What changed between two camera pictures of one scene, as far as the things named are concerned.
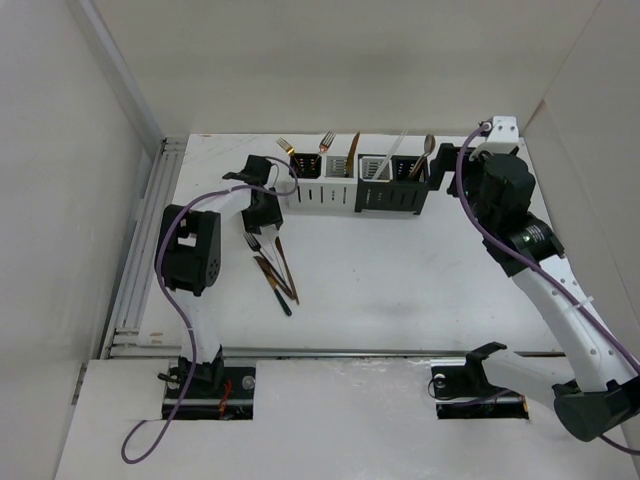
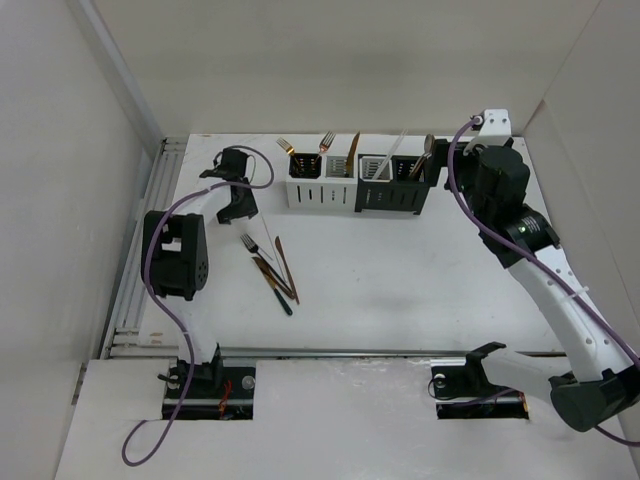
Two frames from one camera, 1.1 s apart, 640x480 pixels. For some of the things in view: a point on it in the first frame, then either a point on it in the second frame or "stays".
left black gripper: [270, 218] → [245, 210]
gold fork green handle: [286, 146] stays
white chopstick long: [391, 153] stays
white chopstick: [390, 154] stays
